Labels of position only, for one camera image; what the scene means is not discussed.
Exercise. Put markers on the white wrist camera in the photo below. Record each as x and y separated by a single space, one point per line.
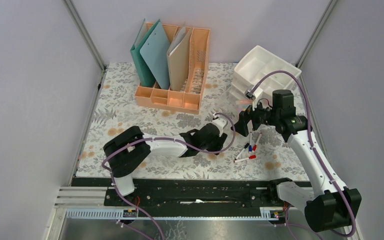
220 122
255 95

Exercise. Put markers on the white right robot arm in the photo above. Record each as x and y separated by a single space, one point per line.
332 204

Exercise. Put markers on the red cap marker lowest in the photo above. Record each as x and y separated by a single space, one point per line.
251 157

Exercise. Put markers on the red cap marker upper right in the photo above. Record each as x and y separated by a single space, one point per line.
256 142

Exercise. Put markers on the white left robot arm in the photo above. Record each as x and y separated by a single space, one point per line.
128 150

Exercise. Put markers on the white plastic drawer unit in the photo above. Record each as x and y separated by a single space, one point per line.
255 65

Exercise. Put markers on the orange plastic file organizer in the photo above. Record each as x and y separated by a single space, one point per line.
189 98

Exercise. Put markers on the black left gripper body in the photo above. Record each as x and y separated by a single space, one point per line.
216 145

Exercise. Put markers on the black cap marker right group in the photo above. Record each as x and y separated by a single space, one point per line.
246 146

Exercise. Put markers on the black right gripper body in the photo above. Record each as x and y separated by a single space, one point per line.
261 115

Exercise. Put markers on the light blue folder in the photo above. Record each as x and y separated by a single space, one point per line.
158 64

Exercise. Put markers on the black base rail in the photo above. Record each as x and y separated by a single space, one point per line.
193 198

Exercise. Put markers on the floral table cloth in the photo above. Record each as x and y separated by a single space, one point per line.
117 110

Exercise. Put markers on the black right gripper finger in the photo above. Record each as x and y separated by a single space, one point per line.
245 116
241 127

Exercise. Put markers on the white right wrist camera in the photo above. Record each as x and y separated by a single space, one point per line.
255 95

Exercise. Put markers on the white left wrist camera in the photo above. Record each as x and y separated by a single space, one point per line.
220 122

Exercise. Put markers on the green folder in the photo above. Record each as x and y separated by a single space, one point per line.
140 59

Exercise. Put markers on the blue cap marker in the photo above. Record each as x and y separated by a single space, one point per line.
250 142

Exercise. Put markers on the tan kraft folder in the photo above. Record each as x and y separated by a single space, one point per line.
178 55

